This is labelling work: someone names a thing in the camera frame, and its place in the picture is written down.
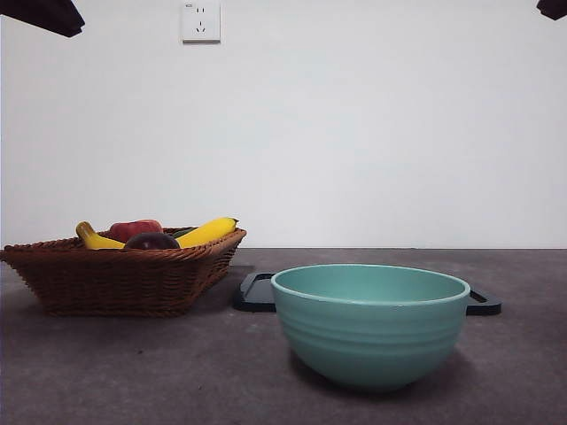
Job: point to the yellow banana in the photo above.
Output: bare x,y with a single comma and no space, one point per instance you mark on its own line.
208,230

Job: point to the red apple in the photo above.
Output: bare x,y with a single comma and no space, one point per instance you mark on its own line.
133,229

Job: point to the brown wicker basket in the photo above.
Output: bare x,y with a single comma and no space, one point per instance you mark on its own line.
119,283

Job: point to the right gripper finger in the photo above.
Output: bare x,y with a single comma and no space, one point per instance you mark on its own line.
554,8

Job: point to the teal ceramic bowl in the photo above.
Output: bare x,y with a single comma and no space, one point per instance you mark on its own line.
370,341

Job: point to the dark red plum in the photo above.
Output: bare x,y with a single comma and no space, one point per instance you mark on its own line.
150,242

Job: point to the white wall power socket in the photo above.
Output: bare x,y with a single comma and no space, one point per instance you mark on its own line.
201,24

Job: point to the green vegetable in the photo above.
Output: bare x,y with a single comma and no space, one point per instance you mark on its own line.
182,232

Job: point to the black rectangular tray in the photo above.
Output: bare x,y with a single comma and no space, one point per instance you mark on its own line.
252,299

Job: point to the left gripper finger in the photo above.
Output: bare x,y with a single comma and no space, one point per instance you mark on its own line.
40,13

